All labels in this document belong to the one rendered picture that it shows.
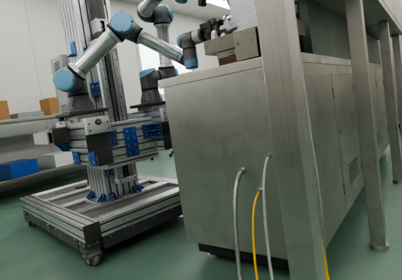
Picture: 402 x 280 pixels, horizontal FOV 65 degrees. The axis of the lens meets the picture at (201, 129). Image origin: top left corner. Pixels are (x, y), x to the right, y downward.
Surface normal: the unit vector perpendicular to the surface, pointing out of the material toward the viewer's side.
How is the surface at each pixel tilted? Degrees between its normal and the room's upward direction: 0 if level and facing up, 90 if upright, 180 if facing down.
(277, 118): 90
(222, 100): 90
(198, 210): 90
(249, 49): 90
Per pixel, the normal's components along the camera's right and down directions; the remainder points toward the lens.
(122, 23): 0.15, -0.03
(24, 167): 0.80, -0.07
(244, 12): -0.59, 0.15
